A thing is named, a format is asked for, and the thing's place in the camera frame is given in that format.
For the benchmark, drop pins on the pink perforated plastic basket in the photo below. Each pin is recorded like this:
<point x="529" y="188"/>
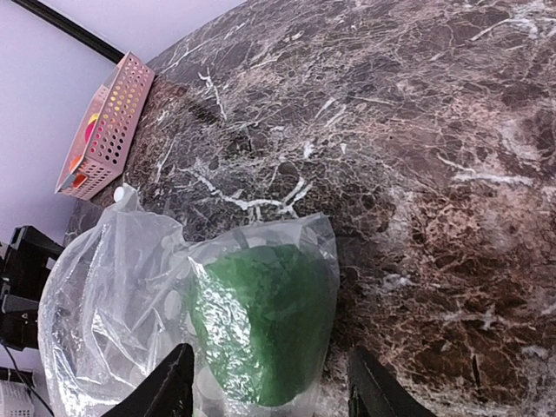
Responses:
<point x="116" y="107"/>

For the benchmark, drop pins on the orange fake fruit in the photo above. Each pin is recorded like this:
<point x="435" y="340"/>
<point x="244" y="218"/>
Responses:
<point x="77" y="176"/>

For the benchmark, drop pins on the pink fake fruit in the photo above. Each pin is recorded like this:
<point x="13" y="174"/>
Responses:
<point x="89" y="130"/>

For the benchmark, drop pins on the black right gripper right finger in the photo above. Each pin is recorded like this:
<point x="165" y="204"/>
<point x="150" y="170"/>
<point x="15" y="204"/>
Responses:
<point x="373" y="391"/>

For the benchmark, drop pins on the green fake bell pepper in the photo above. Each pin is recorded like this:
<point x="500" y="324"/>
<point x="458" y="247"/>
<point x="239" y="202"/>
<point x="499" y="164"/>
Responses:
<point x="263" y="318"/>

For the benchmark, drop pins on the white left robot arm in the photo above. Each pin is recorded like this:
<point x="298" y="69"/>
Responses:
<point x="24" y="272"/>

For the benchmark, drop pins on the clear zip top bag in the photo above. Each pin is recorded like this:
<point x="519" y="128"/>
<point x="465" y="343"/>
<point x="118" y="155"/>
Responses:
<point x="116" y="304"/>

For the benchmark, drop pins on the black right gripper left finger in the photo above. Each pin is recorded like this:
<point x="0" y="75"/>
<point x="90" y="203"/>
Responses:
<point x="166" y="392"/>

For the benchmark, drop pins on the black frame post left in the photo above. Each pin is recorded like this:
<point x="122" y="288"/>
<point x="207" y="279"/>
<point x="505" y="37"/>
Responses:
<point x="71" y="29"/>

